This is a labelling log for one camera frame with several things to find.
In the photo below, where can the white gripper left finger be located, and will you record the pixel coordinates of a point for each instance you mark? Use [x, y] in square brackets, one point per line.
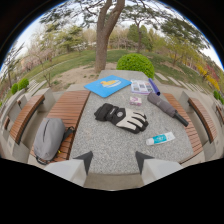
[71, 170]

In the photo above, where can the small pink white box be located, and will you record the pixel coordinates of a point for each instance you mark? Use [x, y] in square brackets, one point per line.
[135, 101]

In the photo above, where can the blue mat with yellow duck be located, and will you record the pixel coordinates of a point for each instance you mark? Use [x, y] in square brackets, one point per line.
[107, 85]

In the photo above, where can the large tree trunk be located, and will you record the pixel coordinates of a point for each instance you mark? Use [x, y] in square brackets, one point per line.
[105, 36]

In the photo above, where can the printed booklet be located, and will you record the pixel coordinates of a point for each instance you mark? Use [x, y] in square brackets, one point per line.
[141, 86]

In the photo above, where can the grey folded umbrella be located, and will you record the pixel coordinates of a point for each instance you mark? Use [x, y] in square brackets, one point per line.
[165, 107]

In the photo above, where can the grey backpack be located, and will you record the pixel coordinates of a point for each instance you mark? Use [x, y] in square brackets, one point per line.
[49, 139]

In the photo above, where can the purple tube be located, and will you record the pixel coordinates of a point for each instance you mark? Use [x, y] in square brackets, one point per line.
[154, 87]

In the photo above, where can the round green bush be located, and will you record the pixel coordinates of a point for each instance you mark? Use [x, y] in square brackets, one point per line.
[135, 64]

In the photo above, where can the wooden slat bench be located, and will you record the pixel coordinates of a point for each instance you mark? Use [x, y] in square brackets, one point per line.
[187, 128]
[66, 118]
[25, 117]
[203, 118]

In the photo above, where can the white teal toothpaste tube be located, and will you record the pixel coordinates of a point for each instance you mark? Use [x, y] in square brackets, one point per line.
[160, 138]

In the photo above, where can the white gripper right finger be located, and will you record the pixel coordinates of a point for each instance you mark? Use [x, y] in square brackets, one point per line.
[156, 169]

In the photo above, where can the black and beige glove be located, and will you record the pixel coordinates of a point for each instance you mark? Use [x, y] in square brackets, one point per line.
[122, 117]

